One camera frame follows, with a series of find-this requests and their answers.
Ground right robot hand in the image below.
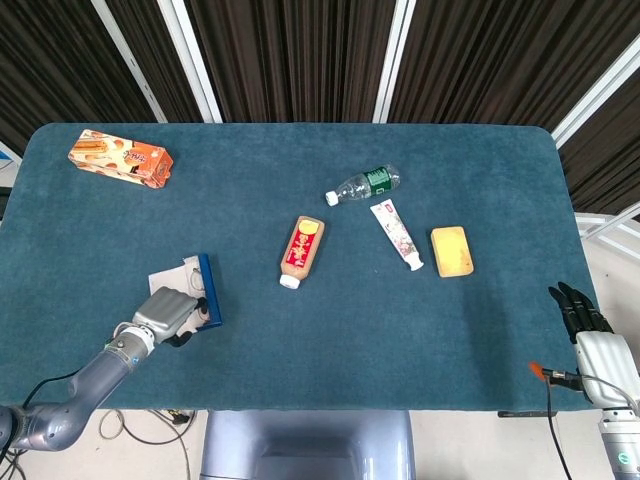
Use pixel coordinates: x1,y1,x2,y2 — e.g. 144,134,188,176
548,281,640,409

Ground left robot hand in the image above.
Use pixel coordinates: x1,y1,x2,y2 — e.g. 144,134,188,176
131,286,212,349

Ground blue glasses case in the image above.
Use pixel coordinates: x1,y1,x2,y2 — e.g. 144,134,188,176
148,253,224,330

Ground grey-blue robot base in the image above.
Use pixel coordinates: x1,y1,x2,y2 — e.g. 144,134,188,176
199,409,416,480

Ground sauce bottle with red label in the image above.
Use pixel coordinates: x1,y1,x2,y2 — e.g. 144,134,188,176
278,215,326,290

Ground orange biscuit box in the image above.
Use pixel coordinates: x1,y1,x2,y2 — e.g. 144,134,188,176
67,129,175,189

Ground teal table cloth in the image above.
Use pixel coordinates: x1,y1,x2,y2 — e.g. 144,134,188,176
0,122,599,412

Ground yellow sponge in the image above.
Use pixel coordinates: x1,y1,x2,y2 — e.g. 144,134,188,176
430,225,475,278

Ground white panel with blue edge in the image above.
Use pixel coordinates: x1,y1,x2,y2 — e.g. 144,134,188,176
0,141,24,174

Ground clear bottle with green label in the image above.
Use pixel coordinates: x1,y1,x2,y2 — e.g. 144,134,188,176
325,164,402,207

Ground white toothpaste tube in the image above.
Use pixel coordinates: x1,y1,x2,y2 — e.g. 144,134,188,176
369,199,425,272

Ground dark brown pleated curtain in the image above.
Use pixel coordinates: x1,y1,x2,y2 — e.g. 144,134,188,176
0,0,640,216

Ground black cable with orange plug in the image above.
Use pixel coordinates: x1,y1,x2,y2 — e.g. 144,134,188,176
528,362,584,480

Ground grey floor cable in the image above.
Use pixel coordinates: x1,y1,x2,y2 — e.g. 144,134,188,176
98,408,194,480

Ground white metal frame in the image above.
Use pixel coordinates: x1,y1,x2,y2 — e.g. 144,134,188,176
574,212,640,250

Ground black floor cables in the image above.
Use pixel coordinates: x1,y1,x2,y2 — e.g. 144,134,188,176
0,447,26,480

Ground thin white metal post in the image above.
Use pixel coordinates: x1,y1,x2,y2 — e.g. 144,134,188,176
91,0,168,124

